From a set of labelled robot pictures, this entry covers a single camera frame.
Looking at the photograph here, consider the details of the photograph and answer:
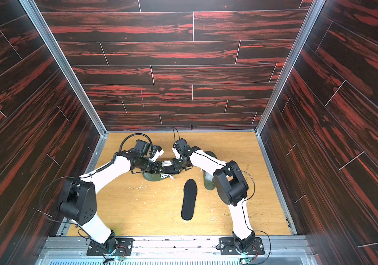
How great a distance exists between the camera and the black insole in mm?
838

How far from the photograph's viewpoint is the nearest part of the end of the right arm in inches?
28.2

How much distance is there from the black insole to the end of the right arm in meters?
0.10
